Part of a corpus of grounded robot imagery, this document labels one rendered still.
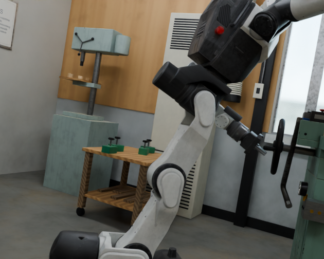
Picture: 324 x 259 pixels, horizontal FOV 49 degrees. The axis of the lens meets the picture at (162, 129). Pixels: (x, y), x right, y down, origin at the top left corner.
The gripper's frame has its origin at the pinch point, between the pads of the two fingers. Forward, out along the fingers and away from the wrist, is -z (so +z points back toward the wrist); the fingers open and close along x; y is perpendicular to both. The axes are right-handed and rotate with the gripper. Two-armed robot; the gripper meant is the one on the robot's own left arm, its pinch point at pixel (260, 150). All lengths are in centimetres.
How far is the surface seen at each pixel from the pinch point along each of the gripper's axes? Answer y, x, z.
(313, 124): 5.8, 24.2, -10.4
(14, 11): 95, -72, 256
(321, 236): -13.0, -9.2, -43.3
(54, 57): 152, -107, 234
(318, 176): -9.3, 9.9, -25.5
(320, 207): -19.0, 2.1, -32.9
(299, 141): 1.8, 14.6, -10.7
